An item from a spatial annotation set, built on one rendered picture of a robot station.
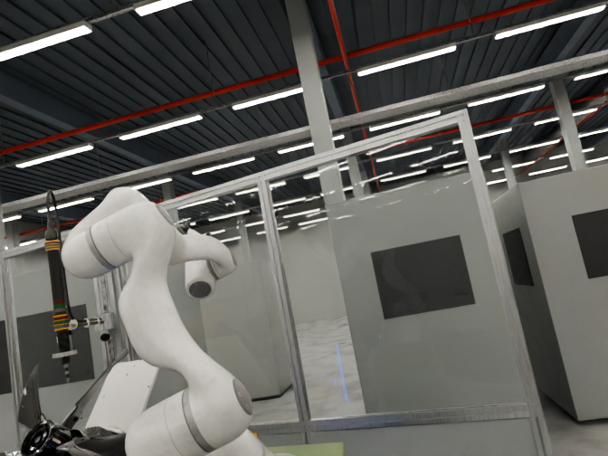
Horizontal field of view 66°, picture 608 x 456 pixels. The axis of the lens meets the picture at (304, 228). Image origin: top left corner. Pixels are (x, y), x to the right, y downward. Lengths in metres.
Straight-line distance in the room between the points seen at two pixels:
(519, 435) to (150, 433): 1.31
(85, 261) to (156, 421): 0.33
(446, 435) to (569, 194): 3.13
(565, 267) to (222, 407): 3.97
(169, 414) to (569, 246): 4.05
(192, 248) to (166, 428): 0.54
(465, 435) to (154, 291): 1.30
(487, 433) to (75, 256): 1.45
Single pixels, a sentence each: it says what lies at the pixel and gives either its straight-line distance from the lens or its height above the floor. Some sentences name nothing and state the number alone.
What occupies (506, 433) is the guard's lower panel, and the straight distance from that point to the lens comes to 1.87.
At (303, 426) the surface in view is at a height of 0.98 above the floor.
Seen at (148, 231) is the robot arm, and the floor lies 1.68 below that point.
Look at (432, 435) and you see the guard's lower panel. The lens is 1.90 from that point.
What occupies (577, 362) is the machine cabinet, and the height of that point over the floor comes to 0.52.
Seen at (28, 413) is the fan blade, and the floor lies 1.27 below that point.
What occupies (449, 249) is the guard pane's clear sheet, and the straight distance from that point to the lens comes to 1.79.
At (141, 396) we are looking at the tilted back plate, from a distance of 1.95.
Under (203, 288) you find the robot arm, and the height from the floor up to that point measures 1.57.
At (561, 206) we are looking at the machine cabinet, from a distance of 4.61.
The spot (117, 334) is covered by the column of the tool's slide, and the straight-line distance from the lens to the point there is 2.35.
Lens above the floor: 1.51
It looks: 8 degrees up
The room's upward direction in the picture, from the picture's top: 11 degrees counter-clockwise
